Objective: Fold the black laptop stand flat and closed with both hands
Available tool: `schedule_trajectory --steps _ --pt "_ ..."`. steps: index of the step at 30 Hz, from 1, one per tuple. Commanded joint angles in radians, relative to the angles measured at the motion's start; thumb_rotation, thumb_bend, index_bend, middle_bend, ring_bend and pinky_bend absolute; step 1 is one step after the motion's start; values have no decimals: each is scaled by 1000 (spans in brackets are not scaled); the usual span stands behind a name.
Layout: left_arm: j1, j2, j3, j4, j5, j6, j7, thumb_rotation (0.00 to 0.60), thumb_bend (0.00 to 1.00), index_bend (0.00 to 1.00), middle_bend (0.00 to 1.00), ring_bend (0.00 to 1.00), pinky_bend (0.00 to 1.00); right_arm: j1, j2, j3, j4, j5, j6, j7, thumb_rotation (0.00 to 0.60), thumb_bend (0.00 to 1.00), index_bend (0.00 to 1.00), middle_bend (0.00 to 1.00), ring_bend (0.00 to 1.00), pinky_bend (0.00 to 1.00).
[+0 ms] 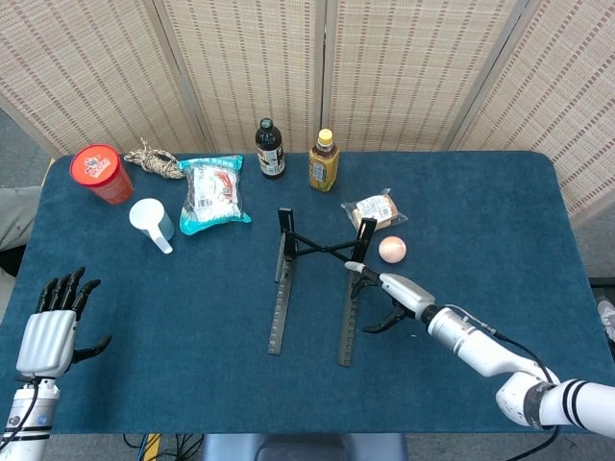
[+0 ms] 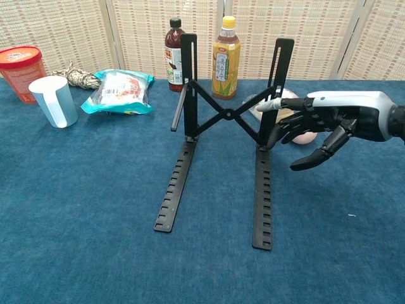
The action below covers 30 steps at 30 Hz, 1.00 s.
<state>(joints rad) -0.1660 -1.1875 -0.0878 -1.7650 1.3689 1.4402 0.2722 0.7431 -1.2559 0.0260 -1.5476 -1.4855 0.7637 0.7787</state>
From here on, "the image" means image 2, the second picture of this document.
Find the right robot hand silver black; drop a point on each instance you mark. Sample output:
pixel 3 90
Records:
pixel 348 107

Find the teal white snack bag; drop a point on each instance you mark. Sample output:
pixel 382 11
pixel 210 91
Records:
pixel 117 92

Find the blue felt table cloth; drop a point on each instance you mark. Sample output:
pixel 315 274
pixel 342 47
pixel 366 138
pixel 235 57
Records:
pixel 95 221

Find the black folding stand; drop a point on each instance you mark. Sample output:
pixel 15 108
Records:
pixel 264 196

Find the light blue measuring cup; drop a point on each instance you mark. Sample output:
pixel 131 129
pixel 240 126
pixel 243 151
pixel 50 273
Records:
pixel 60 101

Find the yellow tea bottle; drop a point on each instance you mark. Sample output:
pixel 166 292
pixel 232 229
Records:
pixel 226 63

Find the dark bottle with black cap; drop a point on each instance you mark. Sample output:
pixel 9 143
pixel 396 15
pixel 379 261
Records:
pixel 172 47

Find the pale pink ball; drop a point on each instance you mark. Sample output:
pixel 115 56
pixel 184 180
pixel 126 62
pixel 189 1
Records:
pixel 305 137

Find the plastic wrapped sandwich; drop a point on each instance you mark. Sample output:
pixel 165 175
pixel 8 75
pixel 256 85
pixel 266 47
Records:
pixel 286 95

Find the woven folding screen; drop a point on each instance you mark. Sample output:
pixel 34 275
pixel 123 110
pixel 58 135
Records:
pixel 300 31

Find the red tub with orange lid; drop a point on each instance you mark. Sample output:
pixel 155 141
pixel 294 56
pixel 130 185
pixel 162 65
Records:
pixel 22 73

